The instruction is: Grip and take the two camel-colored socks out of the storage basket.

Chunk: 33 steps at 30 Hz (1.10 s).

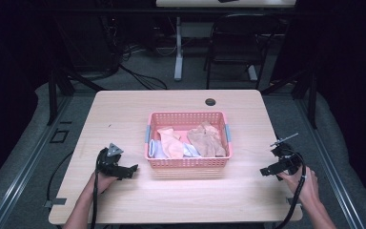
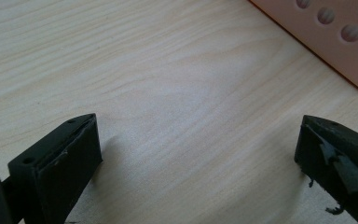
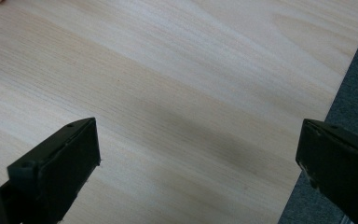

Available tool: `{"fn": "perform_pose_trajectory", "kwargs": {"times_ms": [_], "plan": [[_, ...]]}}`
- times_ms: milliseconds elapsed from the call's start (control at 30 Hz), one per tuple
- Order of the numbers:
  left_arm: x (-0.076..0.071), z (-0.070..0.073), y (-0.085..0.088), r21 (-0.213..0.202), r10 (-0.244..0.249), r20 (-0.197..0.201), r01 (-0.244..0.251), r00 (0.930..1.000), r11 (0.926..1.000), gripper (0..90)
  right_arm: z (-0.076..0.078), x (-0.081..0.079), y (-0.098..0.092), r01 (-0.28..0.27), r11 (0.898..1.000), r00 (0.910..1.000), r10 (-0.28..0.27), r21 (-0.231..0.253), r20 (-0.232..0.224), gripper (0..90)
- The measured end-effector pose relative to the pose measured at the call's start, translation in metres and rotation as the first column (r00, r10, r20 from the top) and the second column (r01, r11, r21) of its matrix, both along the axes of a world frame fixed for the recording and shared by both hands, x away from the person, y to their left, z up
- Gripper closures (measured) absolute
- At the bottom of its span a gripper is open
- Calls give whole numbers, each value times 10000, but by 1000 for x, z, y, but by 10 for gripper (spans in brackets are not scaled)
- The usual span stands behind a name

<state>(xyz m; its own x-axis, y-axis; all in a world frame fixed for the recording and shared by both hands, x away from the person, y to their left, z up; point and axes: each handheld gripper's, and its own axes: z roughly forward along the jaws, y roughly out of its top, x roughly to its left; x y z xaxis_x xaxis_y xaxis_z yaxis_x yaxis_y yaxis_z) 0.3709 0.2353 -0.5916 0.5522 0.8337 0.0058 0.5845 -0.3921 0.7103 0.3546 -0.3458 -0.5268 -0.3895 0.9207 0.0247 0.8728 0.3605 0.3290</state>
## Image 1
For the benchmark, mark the white desk foot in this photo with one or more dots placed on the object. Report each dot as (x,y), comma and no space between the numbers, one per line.
(252,73)

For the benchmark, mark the small white cloth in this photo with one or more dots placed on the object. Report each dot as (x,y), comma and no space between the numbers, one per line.
(190,150)

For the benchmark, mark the black metal frame stand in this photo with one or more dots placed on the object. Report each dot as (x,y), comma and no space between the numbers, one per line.
(308,92)
(60,86)

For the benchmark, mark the black folding chair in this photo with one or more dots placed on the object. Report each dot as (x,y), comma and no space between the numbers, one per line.
(235,47)

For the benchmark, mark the pink plastic basket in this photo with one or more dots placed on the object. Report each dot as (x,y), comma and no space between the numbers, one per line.
(187,162)

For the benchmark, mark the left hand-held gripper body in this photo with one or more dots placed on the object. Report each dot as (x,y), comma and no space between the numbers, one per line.
(110,162)

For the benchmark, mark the person's right hand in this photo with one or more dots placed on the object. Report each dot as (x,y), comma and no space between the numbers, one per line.
(305,187)

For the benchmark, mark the white desk leg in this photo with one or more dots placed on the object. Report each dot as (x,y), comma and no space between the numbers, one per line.
(178,51)

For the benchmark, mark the tan brown cloth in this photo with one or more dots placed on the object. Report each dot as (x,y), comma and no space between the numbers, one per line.
(207,141)

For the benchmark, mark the white light blue cloth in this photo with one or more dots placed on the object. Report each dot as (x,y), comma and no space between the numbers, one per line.
(157,150)

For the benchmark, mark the black tape square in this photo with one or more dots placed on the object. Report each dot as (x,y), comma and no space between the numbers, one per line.
(59,136)

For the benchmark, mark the grey table bracket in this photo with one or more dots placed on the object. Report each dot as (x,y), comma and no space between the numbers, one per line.
(56,202)

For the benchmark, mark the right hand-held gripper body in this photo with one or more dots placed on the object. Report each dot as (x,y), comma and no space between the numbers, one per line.
(286,158)

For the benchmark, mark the person's left hand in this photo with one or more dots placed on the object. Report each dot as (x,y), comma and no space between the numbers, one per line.
(103,183)

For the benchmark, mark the peach pink cloth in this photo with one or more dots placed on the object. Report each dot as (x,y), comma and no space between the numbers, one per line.
(171,144)

